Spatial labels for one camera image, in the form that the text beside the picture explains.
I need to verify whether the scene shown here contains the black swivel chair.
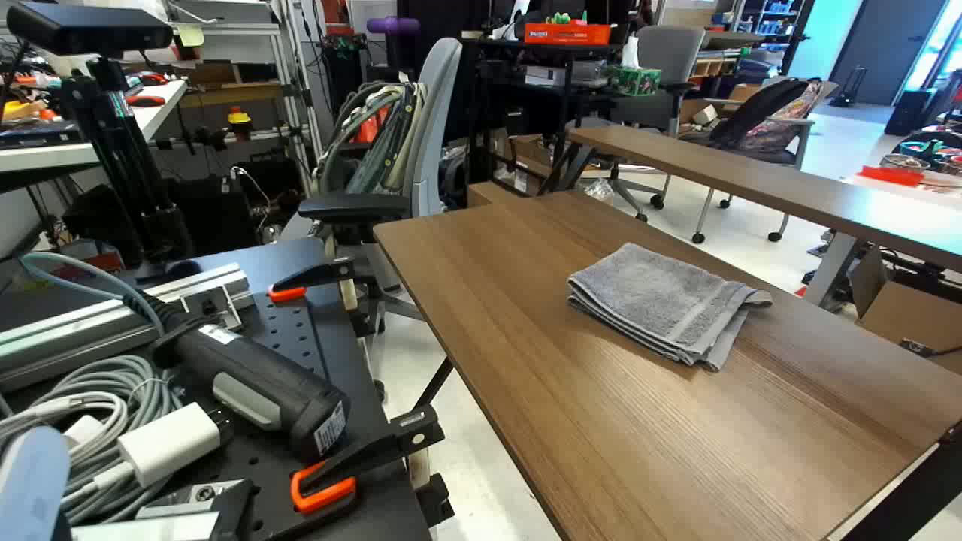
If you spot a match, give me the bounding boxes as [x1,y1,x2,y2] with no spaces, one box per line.
[690,74,841,247]

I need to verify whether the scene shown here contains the grey mesh office chair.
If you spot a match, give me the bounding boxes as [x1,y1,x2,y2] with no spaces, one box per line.
[605,22,710,219]

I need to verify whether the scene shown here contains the black camera tripod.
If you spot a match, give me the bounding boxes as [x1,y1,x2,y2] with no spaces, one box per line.
[59,50,196,267]

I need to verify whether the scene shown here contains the grey office chair black armrest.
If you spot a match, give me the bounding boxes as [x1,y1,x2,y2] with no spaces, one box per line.
[294,37,466,250]

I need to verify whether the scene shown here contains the black clamp orange handle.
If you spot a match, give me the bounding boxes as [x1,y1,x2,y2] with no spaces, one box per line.
[286,403,452,519]
[264,257,391,339]

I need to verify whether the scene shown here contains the grey terry towel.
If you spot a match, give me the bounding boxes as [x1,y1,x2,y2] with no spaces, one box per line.
[566,241,776,373]

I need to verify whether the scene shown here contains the red flat tool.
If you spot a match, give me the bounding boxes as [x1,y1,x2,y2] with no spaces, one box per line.
[856,162,930,190]

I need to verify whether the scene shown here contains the green patterned box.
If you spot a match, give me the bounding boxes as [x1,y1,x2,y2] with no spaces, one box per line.
[605,64,667,99]

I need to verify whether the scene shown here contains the purple cylinder object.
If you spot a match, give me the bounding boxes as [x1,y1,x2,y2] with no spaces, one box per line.
[364,11,425,43]

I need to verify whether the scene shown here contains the black handheld scanner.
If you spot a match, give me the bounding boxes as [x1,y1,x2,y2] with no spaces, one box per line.
[149,321,353,465]

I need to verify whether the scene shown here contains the orange plastic bin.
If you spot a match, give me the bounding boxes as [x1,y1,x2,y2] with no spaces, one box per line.
[516,18,618,47]

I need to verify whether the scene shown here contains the silver aluminium extrusion bar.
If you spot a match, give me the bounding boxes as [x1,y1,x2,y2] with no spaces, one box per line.
[0,263,257,394]

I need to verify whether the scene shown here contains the long wooden side table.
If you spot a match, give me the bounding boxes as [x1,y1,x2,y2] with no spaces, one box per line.
[564,123,962,278]

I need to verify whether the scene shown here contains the white workbench shelf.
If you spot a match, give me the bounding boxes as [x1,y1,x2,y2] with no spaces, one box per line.
[0,74,193,180]

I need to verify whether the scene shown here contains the pale blue rounded object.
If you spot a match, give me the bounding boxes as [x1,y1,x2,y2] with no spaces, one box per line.
[0,425,77,541]

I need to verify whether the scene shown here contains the white power adapter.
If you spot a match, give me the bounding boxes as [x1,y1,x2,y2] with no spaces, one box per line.
[115,400,227,489]

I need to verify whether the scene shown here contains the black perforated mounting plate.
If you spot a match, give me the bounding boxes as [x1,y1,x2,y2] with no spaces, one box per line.
[118,239,435,541]

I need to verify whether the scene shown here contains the black stereo camera bar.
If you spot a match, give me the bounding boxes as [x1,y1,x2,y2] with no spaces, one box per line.
[5,0,179,58]

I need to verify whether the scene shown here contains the grey cable bundle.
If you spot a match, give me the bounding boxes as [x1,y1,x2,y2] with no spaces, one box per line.
[0,352,191,527]

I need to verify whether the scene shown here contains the brown cardboard box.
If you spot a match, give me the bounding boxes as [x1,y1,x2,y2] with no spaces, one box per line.
[854,247,962,380]

